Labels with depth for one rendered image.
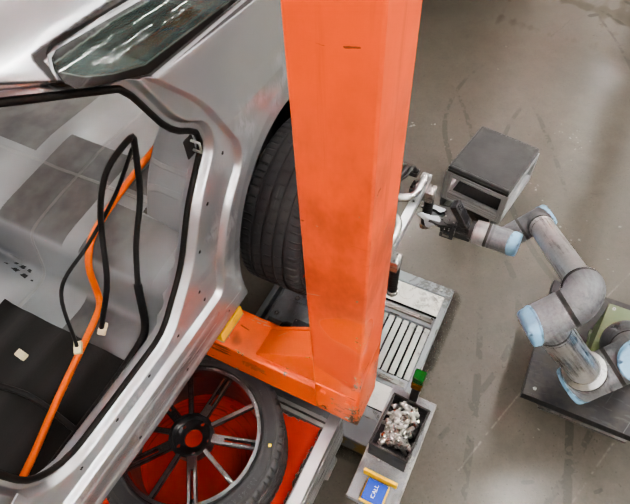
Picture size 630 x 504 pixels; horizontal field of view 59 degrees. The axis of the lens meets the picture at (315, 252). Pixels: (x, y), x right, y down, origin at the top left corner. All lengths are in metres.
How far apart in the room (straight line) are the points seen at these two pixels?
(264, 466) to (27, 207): 1.20
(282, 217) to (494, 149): 1.66
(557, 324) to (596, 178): 2.10
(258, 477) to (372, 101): 1.43
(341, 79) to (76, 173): 1.46
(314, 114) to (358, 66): 0.13
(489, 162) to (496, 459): 1.48
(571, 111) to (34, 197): 3.27
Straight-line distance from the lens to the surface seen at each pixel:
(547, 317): 1.69
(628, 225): 3.52
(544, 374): 2.46
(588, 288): 1.72
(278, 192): 1.79
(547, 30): 4.89
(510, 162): 3.12
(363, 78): 0.84
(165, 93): 1.34
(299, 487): 2.08
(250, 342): 1.98
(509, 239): 2.08
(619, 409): 2.51
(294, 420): 2.28
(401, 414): 1.98
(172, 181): 1.81
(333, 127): 0.92
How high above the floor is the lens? 2.41
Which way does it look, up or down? 53 degrees down
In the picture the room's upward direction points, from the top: 3 degrees counter-clockwise
